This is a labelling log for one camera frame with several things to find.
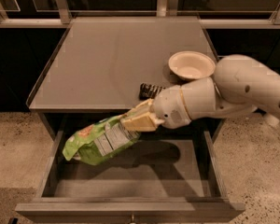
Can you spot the dark wrapped snack bar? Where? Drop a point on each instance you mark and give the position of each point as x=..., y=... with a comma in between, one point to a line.
x=149, y=91

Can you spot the green rice chip bag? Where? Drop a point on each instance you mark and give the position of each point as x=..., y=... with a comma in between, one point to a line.
x=99, y=142

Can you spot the grey cabinet with counter top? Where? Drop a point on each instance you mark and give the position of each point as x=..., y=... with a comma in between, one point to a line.
x=103, y=61

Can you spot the metal railing frame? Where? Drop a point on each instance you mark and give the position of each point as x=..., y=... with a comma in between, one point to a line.
x=211, y=14

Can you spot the open grey top drawer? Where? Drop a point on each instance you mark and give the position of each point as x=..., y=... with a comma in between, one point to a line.
x=168, y=180

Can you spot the white paper bowl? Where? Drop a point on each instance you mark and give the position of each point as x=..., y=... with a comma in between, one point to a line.
x=191, y=65

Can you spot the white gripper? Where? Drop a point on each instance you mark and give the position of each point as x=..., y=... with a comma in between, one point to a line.
x=170, y=106

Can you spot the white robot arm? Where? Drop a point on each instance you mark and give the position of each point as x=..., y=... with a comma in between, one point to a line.
x=239, y=86

